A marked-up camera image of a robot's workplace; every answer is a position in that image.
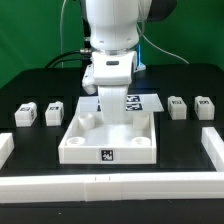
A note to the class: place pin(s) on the white square tabletop tray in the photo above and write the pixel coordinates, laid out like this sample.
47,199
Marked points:
88,140

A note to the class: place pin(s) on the white sheet with tags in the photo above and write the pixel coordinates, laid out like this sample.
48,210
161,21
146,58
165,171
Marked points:
135,102

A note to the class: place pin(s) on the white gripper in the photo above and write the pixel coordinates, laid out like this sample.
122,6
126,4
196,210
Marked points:
110,70

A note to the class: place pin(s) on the white front fence bar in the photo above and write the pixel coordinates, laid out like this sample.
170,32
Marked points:
112,187

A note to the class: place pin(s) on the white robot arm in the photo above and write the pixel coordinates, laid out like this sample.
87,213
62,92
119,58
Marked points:
113,39

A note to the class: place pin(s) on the white left fence piece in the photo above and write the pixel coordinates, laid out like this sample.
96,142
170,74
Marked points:
6,147

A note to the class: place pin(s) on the white right fence piece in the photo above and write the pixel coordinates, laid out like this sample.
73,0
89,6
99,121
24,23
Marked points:
214,146

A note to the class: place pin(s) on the white fence piece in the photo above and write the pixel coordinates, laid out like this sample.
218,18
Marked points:
214,146
6,147

